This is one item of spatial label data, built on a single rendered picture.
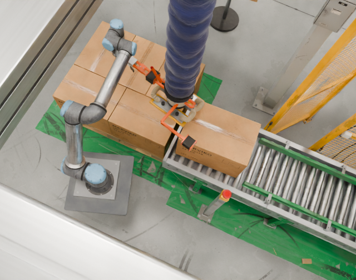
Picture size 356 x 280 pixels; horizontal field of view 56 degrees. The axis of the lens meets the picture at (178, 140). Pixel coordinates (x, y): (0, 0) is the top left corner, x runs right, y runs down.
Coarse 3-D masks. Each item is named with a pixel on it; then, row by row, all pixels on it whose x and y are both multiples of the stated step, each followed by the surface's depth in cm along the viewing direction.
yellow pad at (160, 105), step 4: (160, 96) 267; (152, 100) 265; (160, 100) 265; (164, 100) 266; (152, 104) 265; (156, 104) 264; (160, 104) 264; (164, 104) 263; (160, 108) 263; (164, 112) 262; (176, 112) 260; (180, 112) 263; (172, 116) 261; (176, 116) 261; (188, 116) 263; (176, 120) 261; (180, 120) 260; (180, 124) 260; (184, 124) 260
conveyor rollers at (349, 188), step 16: (176, 144) 313; (256, 160) 313; (288, 160) 316; (240, 176) 307; (256, 176) 310; (272, 176) 309; (288, 176) 311; (320, 176) 313; (352, 176) 314; (272, 192) 305; (288, 192) 305; (304, 192) 307; (336, 192) 308; (288, 208) 301; (320, 208) 303; (336, 208) 303; (352, 208) 305; (320, 224) 296; (352, 224) 298
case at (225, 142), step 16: (208, 112) 282; (224, 112) 283; (192, 128) 276; (208, 128) 277; (224, 128) 278; (240, 128) 279; (256, 128) 280; (208, 144) 272; (224, 144) 273; (240, 144) 274; (192, 160) 307; (208, 160) 291; (224, 160) 276; (240, 160) 269
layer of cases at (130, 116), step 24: (96, 48) 343; (144, 48) 347; (72, 72) 331; (96, 72) 333; (72, 96) 322; (96, 96) 324; (120, 96) 326; (144, 96) 328; (120, 120) 317; (144, 120) 319; (168, 120) 321; (144, 144) 334; (168, 144) 334
